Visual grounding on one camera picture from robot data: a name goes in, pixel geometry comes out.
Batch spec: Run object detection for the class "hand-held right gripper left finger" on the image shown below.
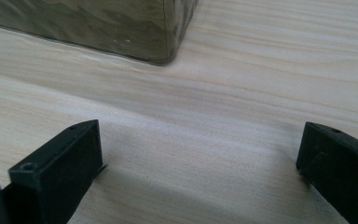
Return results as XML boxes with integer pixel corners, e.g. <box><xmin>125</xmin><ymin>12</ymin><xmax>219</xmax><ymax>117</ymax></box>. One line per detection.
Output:
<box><xmin>8</xmin><ymin>119</ymin><xmax>108</xmax><ymax>224</ymax></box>

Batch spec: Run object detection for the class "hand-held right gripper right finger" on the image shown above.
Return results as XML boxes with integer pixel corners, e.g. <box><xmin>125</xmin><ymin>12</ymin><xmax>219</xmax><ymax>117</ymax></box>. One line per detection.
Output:
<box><xmin>296</xmin><ymin>121</ymin><xmax>358</xmax><ymax>224</ymax></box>

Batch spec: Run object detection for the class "transparent brown plastic bin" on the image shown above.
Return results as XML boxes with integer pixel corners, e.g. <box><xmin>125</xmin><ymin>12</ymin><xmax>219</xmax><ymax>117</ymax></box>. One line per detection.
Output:
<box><xmin>0</xmin><ymin>0</ymin><xmax>200</xmax><ymax>66</ymax></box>

